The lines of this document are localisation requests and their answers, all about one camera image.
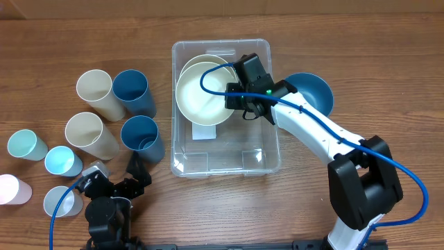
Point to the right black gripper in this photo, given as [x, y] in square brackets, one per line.
[229, 103]

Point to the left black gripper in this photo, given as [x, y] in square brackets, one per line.
[142, 176]

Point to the dark blue bowl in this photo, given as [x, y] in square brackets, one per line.
[315, 90]

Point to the pink small cup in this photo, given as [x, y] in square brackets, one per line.
[14, 191]

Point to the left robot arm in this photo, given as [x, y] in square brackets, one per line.
[109, 211]

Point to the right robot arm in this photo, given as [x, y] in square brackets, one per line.
[363, 183]

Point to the clear plastic storage container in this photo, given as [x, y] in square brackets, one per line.
[242, 145]

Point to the white label in container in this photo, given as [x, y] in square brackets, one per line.
[200, 132]

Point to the dark blue tall cup near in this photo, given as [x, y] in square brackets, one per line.
[142, 135]

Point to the dark blue tall cup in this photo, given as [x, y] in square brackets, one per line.
[132, 89]
[142, 135]

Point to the cream tall cup near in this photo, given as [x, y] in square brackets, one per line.
[87, 132]

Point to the cream tall cup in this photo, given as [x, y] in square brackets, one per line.
[95, 88]
[87, 132]

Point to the grey small cup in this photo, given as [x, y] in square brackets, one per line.
[71, 205]

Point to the light blue small cup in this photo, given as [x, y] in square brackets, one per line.
[61, 160]

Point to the dark blue tall cup far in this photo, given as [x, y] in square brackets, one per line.
[132, 89]

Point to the cream tall cup far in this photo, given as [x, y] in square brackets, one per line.
[95, 88]

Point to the mint green small cup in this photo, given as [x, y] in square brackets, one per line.
[26, 144]

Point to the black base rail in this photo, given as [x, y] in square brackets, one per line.
[295, 245]

